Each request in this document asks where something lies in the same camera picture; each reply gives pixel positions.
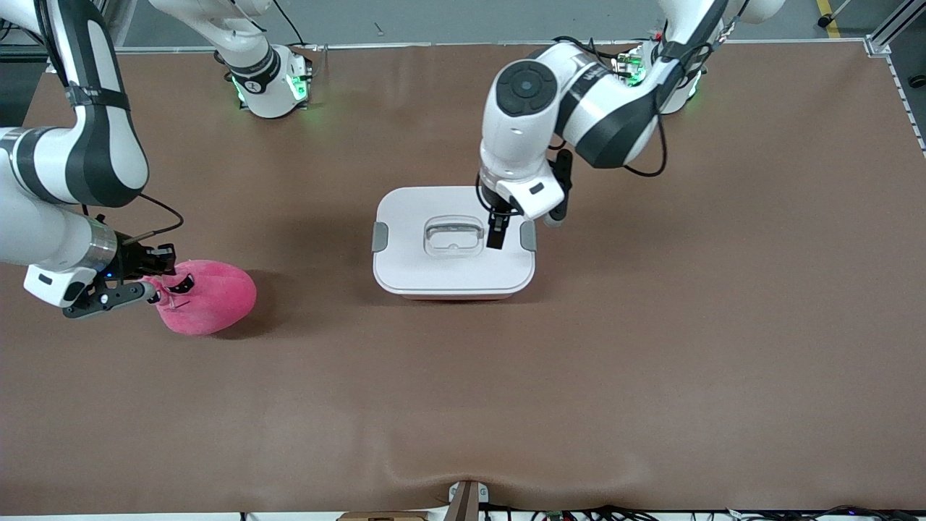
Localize black arm base cable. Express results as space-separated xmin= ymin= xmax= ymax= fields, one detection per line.
xmin=271 ymin=0 xmax=310 ymax=50
xmin=552 ymin=35 xmax=637 ymax=73

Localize pink plush toy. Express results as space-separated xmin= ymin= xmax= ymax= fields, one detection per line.
xmin=145 ymin=259 xmax=258 ymax=337

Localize black left arm base cable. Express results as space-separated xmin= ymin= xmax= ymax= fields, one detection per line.
xmin=552 ymin=35 xmax=637 ymax=73

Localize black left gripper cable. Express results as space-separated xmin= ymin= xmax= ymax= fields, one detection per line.
xmin=622 ymin=109 xmax=668 ymax=179

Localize table cover mat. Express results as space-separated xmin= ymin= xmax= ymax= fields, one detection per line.
xmin=0 ymin=42 xmax=926 ymax=516

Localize pink plastic box base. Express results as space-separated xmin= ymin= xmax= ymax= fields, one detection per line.
xmin=394 ymin=291 xmax=522 ymax=302

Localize metal clamp bracket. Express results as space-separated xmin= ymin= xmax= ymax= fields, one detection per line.
xmin=447 ymin=480 xmax=490 ymax=521

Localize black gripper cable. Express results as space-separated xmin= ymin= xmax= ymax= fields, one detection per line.
xmin=622 ymin=109 xmax=668 ymax=179
xmin=119 ymin=192 xmax=185 ymax=243

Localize black right arm base cable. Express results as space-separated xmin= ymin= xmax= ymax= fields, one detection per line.
xmin=271 ymin=0 xmax=310 ymax=50

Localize white box lid grey clips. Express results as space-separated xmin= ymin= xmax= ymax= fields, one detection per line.
xmin=371 ymin=186 xmax=538 ymax=299

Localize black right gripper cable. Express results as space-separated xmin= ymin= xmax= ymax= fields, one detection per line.
xmin=119 ymin=192 xmax=185 ymax=243

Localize aluminium frame profile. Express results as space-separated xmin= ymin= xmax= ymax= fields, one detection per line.
xmin=865 ymin=0 xmax=926 ymax=59

